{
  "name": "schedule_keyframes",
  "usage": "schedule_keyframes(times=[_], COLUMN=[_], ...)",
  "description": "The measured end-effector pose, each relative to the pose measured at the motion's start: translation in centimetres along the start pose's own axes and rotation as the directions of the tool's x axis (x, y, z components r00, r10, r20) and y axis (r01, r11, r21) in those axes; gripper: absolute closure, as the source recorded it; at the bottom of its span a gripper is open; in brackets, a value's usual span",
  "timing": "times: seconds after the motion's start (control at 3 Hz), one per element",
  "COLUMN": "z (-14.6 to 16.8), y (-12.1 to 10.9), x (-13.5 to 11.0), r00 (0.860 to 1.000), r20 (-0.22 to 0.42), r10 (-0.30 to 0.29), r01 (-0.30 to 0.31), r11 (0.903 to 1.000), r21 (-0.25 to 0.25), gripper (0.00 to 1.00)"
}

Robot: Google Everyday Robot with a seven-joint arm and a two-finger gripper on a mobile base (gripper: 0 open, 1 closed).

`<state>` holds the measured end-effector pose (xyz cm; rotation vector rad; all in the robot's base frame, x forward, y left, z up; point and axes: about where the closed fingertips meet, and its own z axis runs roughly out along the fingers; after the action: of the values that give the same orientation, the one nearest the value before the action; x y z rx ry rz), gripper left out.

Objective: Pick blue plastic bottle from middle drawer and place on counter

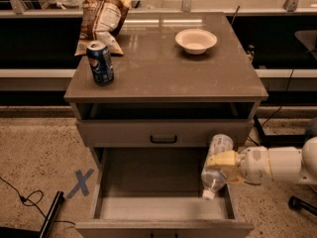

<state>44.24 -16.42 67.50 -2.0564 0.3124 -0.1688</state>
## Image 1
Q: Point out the blue tape cross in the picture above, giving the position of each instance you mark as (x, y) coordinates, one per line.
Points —
(81, 183)

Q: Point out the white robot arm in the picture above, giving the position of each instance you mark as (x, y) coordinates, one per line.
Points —
(289, 164)

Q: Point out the black drawer handle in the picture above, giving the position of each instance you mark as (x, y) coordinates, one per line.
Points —
(163, 139)

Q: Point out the chips bag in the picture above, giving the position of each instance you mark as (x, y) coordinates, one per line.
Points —
(102, 21)

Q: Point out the blue pepsi can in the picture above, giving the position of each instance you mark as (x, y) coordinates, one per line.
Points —
(100, 62)

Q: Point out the black chair caster leg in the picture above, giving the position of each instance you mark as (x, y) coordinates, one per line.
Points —
(296, 203)

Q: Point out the black stand leg left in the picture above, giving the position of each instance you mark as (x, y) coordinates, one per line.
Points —
(6, 232)

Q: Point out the black tripod leg right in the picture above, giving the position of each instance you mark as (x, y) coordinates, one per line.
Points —
(260, 131)

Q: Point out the grey drawer cabinet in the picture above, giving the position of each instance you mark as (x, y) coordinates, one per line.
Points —
(156, 79)

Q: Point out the clear plastic water bottle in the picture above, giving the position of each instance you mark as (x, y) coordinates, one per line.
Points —
(212, 179)

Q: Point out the closed top drawer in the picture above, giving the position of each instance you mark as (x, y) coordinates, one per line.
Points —
(136, 133)

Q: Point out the open middle drawer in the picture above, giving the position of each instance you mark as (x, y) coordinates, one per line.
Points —
(157, 193)

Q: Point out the white bowl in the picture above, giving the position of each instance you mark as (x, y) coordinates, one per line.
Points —
(196, 41)

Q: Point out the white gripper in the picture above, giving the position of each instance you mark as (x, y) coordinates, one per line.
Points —
(255, 166)

